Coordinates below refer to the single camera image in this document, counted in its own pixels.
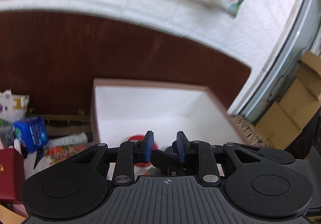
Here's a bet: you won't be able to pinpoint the dark red gift box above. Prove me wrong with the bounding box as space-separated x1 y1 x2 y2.
0 149 25 204

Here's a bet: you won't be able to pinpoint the pink cardboard storage box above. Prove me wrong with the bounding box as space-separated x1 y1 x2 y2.
91 78 246 150

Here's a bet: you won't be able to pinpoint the black car key bunch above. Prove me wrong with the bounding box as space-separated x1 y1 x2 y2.
150 150 189 176

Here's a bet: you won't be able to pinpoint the brown wooden chair back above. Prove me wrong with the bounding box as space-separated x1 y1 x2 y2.
1 12 251 115

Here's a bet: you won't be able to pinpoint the white toothpaste tube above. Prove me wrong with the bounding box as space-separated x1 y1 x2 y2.
46 132 92 148

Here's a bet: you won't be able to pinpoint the floral fabric pouch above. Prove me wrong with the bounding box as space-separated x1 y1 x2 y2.
0 90 29 127

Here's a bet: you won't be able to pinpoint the gold rectangular box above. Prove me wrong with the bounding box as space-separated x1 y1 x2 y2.
0 205 25 224

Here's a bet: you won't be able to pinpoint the red tape roll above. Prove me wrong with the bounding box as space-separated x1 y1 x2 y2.
128 131 158 168

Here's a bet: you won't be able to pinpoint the packaged wooden insoles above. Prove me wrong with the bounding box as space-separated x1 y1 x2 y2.
45 144 88 165

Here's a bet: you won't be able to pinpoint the blue wet wipes pack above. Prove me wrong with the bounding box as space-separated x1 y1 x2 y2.
13 117 48 153

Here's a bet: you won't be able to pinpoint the brown cardboard boxes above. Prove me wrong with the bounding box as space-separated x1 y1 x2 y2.
255 51 320 150

